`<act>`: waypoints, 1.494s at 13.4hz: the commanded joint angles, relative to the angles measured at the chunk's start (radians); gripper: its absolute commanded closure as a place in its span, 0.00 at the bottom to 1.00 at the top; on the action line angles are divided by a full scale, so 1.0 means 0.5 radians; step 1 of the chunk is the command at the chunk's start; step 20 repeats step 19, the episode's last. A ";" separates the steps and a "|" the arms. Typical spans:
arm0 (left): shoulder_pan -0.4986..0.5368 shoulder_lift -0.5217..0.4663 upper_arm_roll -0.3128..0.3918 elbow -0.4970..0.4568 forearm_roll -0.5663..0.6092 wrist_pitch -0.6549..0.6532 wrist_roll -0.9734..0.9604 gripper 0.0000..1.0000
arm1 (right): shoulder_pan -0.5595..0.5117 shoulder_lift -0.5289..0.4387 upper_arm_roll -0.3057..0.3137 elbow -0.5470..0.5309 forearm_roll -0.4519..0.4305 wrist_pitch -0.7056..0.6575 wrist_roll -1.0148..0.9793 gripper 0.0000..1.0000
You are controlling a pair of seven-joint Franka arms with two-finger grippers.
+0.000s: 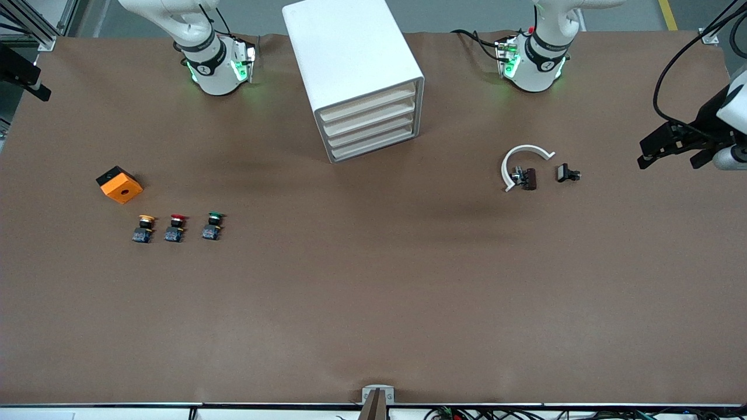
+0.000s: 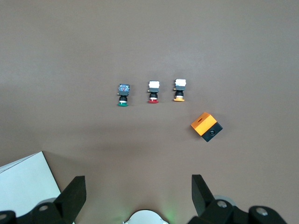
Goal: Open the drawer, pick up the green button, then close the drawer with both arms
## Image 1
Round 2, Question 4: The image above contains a yellow mushroom push button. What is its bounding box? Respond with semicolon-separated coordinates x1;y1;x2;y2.
132;215;156;244

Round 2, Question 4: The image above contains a green mushroom push button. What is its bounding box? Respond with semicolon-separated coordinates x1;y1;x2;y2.
201;212;225;241

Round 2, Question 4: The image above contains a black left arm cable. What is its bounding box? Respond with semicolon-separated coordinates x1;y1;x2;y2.
652;0;747;128

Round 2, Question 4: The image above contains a grey metal bracket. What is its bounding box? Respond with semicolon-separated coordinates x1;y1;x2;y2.
361;384;395;404

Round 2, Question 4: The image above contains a white half-round pipe clamp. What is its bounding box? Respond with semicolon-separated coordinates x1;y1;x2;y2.
501;144;556;193

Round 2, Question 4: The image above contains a black arm base cable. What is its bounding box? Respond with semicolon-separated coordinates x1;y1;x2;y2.
451;28;509;64

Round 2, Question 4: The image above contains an aluminium frame post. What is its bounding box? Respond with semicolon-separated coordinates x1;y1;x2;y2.
699;0;747;46
0;0;79;52

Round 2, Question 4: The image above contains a white plastic drawer cabinet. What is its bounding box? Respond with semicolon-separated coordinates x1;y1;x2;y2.
282;0;425;164

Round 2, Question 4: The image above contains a brown bar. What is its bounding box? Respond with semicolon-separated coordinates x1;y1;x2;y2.
357;389;388;420

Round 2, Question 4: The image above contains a red mushroom push button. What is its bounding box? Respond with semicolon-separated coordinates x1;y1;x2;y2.
164;214;187;244

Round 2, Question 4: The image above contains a brown table cover sheet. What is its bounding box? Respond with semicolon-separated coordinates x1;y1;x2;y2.
0;30;747;406

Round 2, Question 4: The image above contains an orange and black button box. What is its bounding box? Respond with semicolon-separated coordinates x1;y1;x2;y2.
96;166;144;205

